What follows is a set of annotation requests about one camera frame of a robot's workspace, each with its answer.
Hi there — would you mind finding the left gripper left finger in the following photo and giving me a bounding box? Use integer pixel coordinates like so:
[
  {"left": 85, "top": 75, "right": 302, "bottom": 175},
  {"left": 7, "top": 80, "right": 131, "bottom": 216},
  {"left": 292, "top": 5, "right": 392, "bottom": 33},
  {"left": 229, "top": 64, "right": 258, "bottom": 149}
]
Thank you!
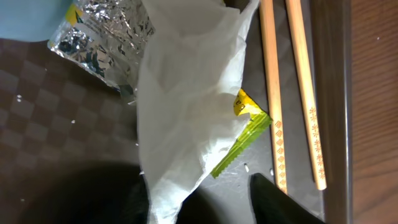
[{"left": 77, "top": 175, "right": 149, "bottom": 224}]

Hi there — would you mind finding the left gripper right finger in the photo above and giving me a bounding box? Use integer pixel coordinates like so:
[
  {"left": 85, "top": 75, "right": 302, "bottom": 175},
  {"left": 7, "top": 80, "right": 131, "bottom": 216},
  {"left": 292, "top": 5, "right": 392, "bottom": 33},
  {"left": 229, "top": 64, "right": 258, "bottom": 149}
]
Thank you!
[{"left": 249, "top": 173, "right": 325, "bottom": 224}]

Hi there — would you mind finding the white paper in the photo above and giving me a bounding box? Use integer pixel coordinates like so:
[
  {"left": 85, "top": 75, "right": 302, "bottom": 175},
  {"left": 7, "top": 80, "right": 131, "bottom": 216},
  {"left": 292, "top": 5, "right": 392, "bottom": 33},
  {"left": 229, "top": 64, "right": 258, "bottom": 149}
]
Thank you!
[{"left": 137, "top": 0, "right": 259, "bottom": 223}]

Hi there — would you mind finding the yellow green wrapper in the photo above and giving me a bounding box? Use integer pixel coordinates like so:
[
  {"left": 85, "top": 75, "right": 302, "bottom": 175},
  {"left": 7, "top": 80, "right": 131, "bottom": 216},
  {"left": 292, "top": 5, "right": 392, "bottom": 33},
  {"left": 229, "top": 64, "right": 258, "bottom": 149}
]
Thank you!
[{"left": 49, "top": 1, "right": 271, "bottom": 177}]

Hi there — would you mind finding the light blue plastic cup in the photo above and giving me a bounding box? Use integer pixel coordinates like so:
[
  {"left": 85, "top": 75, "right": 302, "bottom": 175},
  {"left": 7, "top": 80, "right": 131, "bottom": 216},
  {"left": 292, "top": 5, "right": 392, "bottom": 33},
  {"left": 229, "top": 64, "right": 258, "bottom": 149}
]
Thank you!
[{"left": 1, "top": 0, "right": 73, "bottom": 42}]

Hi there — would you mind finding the left wooden chopstick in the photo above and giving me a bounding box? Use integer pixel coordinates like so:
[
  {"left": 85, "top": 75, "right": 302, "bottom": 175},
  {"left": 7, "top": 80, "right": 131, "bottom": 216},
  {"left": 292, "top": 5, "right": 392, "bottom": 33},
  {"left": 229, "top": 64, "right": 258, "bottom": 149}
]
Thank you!
[{"left": 259, "top": 0, "right": 287, "bottom": 194}]

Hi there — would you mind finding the wooden chopstick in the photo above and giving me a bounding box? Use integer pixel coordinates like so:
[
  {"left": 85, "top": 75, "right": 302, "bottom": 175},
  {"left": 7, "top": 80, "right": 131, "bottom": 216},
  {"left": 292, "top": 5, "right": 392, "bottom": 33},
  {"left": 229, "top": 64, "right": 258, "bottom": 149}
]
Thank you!
[
  {"left": 259, "top": 0, "right": 287, "bottom": 194},
  {"left": 285, "top": 0, "right": 327, "bottom": 190}
]

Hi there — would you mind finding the right wooden chopstick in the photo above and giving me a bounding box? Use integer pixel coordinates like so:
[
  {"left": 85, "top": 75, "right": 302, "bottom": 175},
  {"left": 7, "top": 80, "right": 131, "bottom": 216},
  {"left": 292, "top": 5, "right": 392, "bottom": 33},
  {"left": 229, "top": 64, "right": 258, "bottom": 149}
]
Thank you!
[{"left": 285, "top": 0, "right": 327, "bottom": 190}]

